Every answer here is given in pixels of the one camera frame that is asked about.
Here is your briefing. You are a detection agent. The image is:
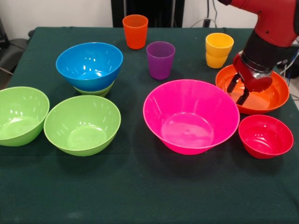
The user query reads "blue plastic bowl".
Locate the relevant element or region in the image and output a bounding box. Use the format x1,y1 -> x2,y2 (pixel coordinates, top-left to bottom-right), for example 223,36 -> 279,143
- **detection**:
55,42 -> 124,92

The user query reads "yellow plastic cup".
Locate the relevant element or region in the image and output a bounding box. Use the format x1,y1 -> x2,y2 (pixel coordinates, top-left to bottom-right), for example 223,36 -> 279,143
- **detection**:
205,32 -> 235,58
206,52 -> 228,69

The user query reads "small red plastic bowl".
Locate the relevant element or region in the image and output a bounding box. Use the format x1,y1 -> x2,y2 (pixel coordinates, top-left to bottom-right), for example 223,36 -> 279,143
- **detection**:
238,114 -> 294,160

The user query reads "orange plastic cup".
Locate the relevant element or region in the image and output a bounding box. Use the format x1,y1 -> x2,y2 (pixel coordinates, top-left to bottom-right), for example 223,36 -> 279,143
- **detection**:
122,14 -> 149,50

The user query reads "bundle of grey cables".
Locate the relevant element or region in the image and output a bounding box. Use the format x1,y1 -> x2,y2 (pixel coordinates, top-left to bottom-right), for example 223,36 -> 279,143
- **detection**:
280,39 -> 299,81

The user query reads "purple plastic cup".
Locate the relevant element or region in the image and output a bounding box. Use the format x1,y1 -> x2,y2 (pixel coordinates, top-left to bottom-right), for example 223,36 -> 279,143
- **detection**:
146,41 -> 176,80

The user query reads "small green plastic bowl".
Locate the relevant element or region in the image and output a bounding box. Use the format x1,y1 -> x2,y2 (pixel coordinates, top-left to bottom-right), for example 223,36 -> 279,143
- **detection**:
73,79 -> 115,98

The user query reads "large green plastic bowl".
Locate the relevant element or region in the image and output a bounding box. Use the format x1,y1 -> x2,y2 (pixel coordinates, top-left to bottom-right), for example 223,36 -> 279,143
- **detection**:
0,86 -> 50,147
43,95 -> 121,157

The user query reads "pink plastic bowl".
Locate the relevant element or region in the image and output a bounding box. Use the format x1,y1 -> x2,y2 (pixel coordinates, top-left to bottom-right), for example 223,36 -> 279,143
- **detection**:
142,79 -> 241,155

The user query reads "dark green tablecloth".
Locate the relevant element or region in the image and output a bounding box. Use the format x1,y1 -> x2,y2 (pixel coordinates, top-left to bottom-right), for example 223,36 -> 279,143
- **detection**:
0,27 -> 299,224

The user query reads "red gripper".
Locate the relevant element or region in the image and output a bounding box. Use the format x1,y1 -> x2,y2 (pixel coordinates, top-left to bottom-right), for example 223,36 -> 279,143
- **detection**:
226,52 -> 273,106

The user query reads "black office chair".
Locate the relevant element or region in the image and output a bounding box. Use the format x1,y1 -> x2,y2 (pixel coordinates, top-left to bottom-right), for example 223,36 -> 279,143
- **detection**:
0,17 -> 36,75

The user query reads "orange plastic bowl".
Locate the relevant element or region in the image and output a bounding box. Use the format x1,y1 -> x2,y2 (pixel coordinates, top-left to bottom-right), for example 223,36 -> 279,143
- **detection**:
215,64 -> 290,115

